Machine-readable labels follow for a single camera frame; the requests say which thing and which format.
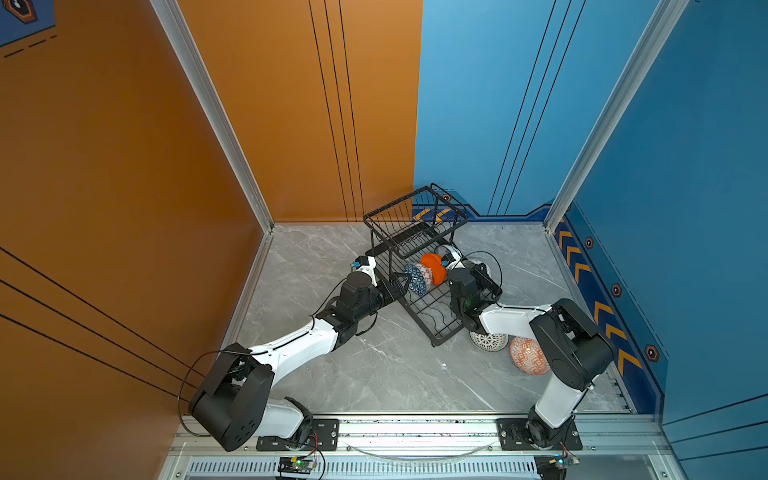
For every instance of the white black lattice bowl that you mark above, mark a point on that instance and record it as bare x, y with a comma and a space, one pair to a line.
489, 342

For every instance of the black wire dish rack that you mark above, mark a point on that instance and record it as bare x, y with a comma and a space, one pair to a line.
413, 245

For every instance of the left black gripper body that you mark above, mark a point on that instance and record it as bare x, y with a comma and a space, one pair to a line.
376, 298

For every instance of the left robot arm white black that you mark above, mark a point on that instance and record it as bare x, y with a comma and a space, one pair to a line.
234, 403

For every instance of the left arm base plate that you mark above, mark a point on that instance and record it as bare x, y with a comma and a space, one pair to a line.
317, 433

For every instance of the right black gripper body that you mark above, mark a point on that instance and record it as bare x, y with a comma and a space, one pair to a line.
483, 282

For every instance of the orange plastic bowl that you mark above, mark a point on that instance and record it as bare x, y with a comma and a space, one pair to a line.
434, 264

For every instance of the red white patterned bowl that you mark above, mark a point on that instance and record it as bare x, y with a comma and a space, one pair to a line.
528, 356

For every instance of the dark blue patterned bowl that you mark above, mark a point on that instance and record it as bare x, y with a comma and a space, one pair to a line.
420, 278

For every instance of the green circuit board left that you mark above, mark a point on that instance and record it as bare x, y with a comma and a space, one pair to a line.
295, 467

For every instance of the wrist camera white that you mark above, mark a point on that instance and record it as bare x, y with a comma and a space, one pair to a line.
367, 265
450, 260

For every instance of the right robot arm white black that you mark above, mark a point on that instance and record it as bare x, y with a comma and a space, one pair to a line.
572, 344

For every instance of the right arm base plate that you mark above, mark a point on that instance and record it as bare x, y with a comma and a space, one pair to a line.
510, 433

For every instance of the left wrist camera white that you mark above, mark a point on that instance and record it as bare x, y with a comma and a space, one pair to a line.
367, 265

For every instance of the blue floral white bowl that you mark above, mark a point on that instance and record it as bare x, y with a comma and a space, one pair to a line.
441, 249

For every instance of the circuit board right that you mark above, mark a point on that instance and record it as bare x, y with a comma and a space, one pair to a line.
554, 467

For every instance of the aluminium front rail frame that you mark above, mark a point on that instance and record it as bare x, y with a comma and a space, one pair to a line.
439, 446

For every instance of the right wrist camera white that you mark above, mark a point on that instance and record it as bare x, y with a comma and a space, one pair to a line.
450, 260

